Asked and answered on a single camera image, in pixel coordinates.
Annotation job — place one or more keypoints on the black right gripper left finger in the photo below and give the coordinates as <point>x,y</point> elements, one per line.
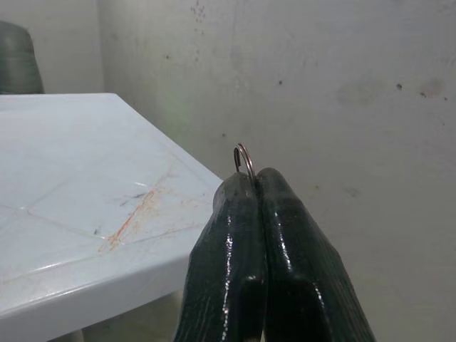
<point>228,270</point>

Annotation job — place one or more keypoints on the dark green leather sofa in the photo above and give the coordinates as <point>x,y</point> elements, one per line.
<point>18,60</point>

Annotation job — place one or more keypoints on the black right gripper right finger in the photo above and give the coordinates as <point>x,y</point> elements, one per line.
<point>303,278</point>

